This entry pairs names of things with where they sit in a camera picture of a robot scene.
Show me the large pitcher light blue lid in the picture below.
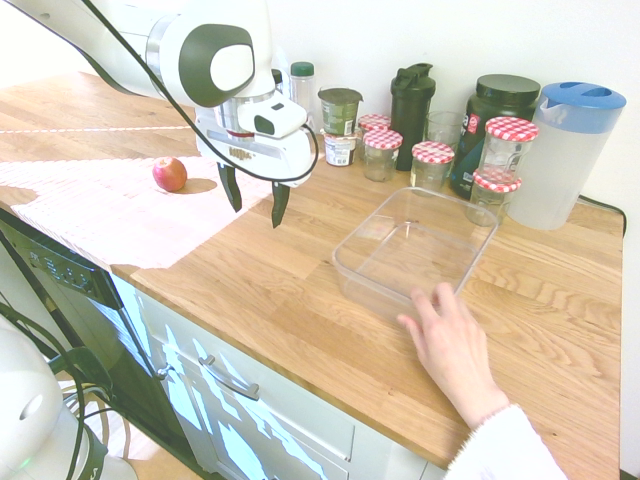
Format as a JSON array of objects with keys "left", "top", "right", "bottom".
[{"left": 506, "top": 81, "right": 628, "bottom": 232}]

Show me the bare human hand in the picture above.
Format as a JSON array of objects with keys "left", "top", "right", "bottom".
[{"left": 397, "top": 282, "right": 511, "bottom": 429}]

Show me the clear bottle green cap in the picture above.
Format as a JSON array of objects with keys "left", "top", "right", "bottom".
[{"left": 289, "top": 61, "right": 317, "bottom": 132}]

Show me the black dishwasher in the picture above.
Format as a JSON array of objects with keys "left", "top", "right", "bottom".
[{"left": 0, "top": 207, "right": 204, "bottom": 474}]

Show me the white sleeved forearm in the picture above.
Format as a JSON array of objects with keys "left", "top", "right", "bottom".
[{"left": 442, "top": 403, "right": 569, "bottom": 480}]

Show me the clear drinking glass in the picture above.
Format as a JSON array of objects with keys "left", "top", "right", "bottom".
[{"left": 424, "top": 110, "right": 466, "bottom": 152}]

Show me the clear plastic container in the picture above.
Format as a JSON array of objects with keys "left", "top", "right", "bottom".
[{"left": 332, "top": 187, "right": 500, "bottom": 326}]

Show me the black shaker bottle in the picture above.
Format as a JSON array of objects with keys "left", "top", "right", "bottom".
[{"left": 389, "top": 62, "right": 435, "bottom": 172}]

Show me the small jar red gingham lid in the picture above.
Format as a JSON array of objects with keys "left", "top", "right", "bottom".
[
  {"left": 410, "top": 140, "right": 456, "bottom": 197},
  {"left": 362, "top": 129, "right": 404, "bottom": 183},
  {"left": 465, "top": 170, "right": 523, "bottom": 228},
  {"left": 357, "top": 113, "right": 392, "bottom": 146}
]

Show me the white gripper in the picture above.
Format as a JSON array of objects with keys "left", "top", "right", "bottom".
[{"left": 194, "top": 107, "right": 318, "bottom": 229}]

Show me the red apple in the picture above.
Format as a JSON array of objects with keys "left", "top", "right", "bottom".
[{"left": 152, "top": 156, "right": 189, "bottom": 193}]

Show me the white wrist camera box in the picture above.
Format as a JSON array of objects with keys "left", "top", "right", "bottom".
[{"left": 238, "top": 96, "right": 308, "bottom": 140}]

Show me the silver drawer handle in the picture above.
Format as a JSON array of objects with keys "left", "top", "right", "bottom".
[{"left": 197, "top": 354, "right": 262, "bottom": 402}]

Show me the white cabinet drawer front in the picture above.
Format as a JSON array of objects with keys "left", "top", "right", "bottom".
[{"left": 137, "top": 292, "right": 357, "bottom": 464}]

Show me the white yogurt cup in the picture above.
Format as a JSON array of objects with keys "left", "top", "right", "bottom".
[{"left": 323, "top": 130, "right": 362, "bottom": 167}]

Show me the tall jar red gingham lid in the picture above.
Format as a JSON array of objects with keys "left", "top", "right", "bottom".
[{"left": 480, "top": 116, "right": 540, "bottom": 184}]

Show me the dark base cable bundle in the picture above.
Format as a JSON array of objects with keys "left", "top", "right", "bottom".
[{"left": 0, "top": 289, "right": 119, "bottom": 480}]

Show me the black protein powder tub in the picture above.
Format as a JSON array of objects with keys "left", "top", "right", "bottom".
[{"left": 448, "top": 73, "right": 542, "bottom": 201}]

